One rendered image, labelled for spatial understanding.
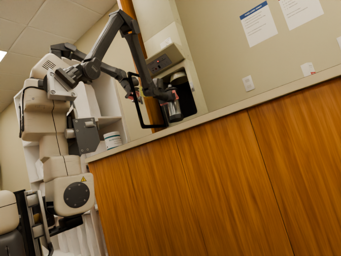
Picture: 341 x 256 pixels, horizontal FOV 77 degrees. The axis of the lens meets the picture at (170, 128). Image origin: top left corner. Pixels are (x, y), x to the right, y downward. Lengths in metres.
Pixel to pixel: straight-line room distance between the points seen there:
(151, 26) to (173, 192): 1.26
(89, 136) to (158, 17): 1.15
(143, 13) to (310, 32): 1.24
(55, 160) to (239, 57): 1.52
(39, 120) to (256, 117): 0.97
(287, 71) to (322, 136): 0.83
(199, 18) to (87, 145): 1.57
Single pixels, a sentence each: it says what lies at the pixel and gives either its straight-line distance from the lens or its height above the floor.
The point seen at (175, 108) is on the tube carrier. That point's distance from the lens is 1.47.
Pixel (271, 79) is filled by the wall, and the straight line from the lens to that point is 1.83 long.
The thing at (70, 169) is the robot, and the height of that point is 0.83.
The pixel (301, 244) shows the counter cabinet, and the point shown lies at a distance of 1.22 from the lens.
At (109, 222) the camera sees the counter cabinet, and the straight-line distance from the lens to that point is 1.91.
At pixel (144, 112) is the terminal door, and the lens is 1.47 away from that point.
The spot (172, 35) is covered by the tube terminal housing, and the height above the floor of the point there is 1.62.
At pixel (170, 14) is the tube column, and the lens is 1.80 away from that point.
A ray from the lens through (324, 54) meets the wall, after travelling 1.82.
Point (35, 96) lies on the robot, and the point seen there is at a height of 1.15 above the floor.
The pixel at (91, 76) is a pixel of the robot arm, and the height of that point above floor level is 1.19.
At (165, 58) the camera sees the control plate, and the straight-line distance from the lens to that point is 1.63.
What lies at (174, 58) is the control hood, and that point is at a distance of 1.61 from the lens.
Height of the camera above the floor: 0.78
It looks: 7 degrees up
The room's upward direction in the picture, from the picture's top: 15 degrees counter-clockwise
